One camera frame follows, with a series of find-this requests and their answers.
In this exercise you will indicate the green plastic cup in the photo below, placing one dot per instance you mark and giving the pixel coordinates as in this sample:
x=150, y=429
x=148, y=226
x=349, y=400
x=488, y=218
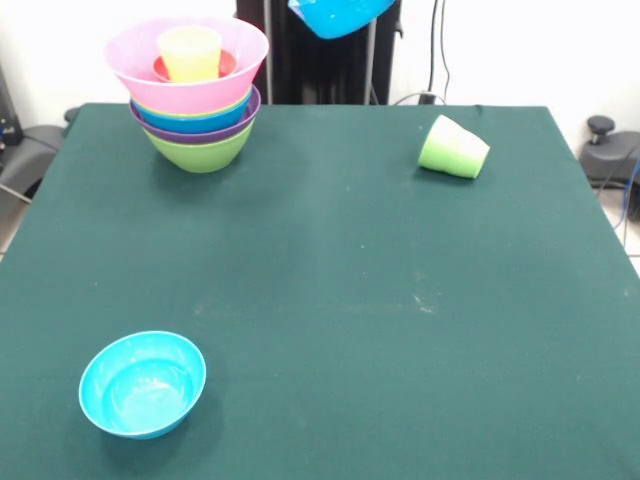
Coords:
x=475, y=157
x=440, y=145

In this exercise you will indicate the purple plastic bowl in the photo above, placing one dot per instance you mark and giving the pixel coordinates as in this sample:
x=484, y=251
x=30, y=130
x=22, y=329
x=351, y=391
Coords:
x=200, y=139

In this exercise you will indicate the large blue plastic bowl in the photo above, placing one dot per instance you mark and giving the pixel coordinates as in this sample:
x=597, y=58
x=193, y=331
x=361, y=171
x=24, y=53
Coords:
x=195, y=125

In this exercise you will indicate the large pink plastic bowl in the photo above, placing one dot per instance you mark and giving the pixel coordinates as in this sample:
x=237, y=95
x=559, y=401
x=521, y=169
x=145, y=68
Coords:
x=185, y=97

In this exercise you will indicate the red plastic bowl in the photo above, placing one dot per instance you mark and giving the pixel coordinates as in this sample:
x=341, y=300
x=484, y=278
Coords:
x=227, y=64

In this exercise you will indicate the yellow plastic cup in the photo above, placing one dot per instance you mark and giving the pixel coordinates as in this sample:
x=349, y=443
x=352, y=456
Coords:
x=190, y=50
x=194, y=76

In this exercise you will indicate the translucent blue plastic bowl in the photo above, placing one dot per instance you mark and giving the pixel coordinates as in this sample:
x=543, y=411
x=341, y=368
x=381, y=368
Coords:
x=340, y=17

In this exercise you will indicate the small light blue bowl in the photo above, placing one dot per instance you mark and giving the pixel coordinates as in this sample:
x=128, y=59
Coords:
x=142, y=387

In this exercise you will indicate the black power plug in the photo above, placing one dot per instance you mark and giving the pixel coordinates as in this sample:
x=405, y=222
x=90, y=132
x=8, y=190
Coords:
x=425, y=97

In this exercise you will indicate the dark green tablecloth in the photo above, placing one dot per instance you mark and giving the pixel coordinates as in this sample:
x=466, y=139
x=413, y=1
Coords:
x=320, y=430

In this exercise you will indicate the black round knob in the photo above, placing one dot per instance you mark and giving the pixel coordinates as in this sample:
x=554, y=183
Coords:
x=71, y=115

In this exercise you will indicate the black equipment base with knob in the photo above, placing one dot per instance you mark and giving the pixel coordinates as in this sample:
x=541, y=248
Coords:
x=610, y=155

